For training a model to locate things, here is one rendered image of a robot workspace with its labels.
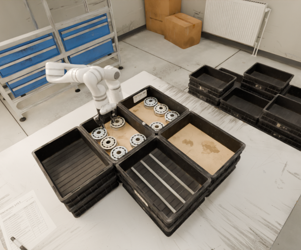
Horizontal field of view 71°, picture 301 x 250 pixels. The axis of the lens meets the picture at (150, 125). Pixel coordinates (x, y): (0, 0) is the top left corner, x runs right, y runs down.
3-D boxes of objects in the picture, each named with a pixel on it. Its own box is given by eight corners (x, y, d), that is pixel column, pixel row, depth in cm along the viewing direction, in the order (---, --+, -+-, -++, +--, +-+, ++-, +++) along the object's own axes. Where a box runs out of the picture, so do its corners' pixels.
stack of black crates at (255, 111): (213, 123, 233) (219, 99, 208) (228, 109, 246) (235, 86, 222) (247, 142, 212) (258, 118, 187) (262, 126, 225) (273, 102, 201)
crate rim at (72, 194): (32, 154, 120) (30, 152, 118) (79, 127, 133) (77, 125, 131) (62, 205, 98) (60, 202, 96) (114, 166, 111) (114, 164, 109)
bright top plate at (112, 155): (107, 153, 124) (106, 152, 123) (121, 144, 128) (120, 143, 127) (117, 163, 118) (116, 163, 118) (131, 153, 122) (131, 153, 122)
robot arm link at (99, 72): (103, 64, 96) (84, 63, 103) (90, 73, 91) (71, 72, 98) (109, 77, 100) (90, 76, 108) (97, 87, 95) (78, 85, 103)
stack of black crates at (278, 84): (233, 105, 251) (243, 73, 218) (245, 93, 264) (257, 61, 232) (266, 121, 230) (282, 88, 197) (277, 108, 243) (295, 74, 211)
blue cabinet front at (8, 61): (15, 97, 257) (-14, 55, 217) (67, 73, 290) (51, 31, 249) (16, 98, 256) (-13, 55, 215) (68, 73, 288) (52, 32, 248)
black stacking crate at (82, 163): (39, 163, 127) (30, 152, 118) (83, 137, 139) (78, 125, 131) (69, 212, 105) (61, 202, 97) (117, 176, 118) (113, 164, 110)
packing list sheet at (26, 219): (-8, 215, 117) (-9, 215, 117) (32, 187, 128) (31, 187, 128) (13, 264, 100) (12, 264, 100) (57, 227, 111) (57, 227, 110)
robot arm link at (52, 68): (41, 61, 111) (82, 64, 131) (42, 79, 114) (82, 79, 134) (50, 61, 106) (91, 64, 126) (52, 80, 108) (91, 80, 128)
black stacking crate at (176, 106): (120, 115, 152) (117, 103, 144) (150, 96, 165) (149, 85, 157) (156, 146, 131) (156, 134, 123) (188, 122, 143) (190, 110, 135)
